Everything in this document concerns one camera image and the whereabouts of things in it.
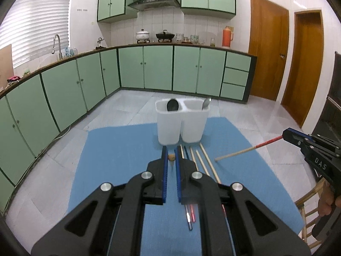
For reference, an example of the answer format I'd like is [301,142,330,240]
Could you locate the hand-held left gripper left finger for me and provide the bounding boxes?
[30,146,169,256]

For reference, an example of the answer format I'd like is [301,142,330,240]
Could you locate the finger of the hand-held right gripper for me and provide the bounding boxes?
[282,129,309,148]
[286,128,340,147]

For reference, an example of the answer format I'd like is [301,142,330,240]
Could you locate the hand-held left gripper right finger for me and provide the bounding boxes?
[177,145,312,256]

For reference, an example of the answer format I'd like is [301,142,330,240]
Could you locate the white double utensil holder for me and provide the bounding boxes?
[155,98,210,147]

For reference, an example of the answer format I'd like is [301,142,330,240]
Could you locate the person's right hand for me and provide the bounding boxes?
[318,181,341,214]

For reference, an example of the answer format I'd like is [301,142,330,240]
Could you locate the wooden chair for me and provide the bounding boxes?
[295,176,331,249]

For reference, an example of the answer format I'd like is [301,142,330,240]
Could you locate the blue table mat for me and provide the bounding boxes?
[68,117,305,256]

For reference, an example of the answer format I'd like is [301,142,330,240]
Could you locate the wooden door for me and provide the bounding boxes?
[248,0,290,102]
[281,10,324,129]

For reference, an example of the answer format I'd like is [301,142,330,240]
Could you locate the green base kitchen cabinets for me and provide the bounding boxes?
[0,45,257,212]

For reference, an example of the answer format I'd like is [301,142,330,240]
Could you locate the orange thermos flask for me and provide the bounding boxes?
[222,26,234,49]

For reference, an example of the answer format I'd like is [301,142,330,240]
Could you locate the black wok with lid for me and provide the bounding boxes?
[156,29,176,40]

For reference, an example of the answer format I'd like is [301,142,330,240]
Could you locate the white lidded pot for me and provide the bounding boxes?
[136,29,151,41]

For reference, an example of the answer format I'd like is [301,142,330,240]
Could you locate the metal kitchen faucet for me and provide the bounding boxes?
[52,34,63,61]

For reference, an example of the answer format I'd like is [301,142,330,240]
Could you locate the range hood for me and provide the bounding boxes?
[127,0,181,12]

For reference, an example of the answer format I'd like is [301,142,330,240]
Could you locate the brown board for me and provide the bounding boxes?
[0,44,14,86]

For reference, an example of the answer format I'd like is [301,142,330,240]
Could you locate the white window blinds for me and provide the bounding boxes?
[0,0,73,70]

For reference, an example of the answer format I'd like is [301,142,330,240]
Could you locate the white floor cable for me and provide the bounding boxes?
[37,124,71,158]

